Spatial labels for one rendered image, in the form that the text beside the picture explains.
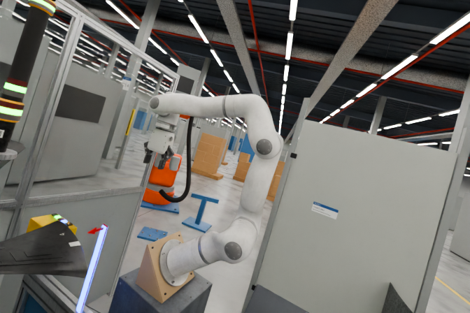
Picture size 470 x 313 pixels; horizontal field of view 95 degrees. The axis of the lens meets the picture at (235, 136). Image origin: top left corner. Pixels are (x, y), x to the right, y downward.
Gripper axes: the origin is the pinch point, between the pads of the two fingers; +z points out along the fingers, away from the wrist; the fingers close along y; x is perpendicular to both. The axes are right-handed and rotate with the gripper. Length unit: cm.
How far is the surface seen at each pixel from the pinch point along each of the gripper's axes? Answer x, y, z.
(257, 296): 14, -58, 19
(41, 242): 33.1, 2.1, 25.7
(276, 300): 12, -63, 18
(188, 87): -269, 206, -99
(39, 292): 15, 23, 62
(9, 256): 41.4, -0.9, 25.3
